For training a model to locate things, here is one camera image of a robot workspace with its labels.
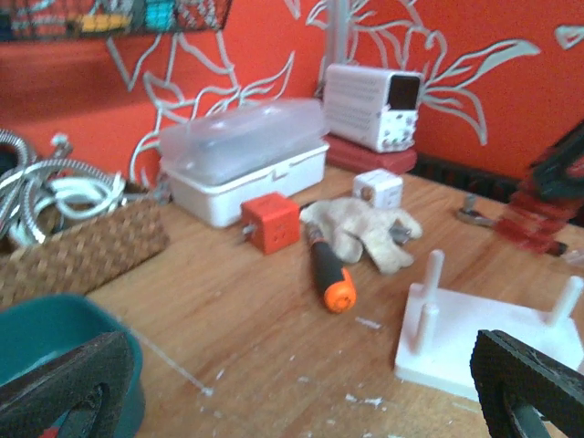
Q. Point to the white cube power socket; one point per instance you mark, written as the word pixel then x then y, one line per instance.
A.
pixel 380 188

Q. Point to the teal plastic tray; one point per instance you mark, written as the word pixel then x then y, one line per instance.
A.
pixel 39 330

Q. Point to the orange cube power socket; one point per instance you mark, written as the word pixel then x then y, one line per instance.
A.
pixel 271 222

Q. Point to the white peg base plate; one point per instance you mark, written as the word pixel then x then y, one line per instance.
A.
pixel 440 327

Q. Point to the red spring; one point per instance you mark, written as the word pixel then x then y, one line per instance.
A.
pixel 532 223

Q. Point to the black wire basket shelf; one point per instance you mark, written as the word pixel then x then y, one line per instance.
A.
pixel 46 20

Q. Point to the orange black screwdriver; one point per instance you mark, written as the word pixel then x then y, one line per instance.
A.
pixel 331 277

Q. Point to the red tray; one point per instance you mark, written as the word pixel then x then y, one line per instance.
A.
pixel 349 156

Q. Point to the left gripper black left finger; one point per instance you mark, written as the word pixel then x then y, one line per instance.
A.
pixel 83 390

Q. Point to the white power supply unit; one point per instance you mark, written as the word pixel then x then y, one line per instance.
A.
pixel 376 108

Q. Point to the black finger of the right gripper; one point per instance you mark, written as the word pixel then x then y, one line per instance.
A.
pixel 558 174

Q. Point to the ratchet wrench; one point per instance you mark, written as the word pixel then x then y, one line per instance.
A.
pixel 467 213

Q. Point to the white plastic storage box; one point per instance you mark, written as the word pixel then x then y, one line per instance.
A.
pixel 216 163

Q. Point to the wicker basket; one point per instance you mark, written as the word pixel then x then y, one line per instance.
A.
pixel 86 256

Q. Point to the white cotton work glove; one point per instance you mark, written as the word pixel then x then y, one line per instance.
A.
pixel 353 227

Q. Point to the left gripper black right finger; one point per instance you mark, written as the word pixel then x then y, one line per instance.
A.
pixel 520 388

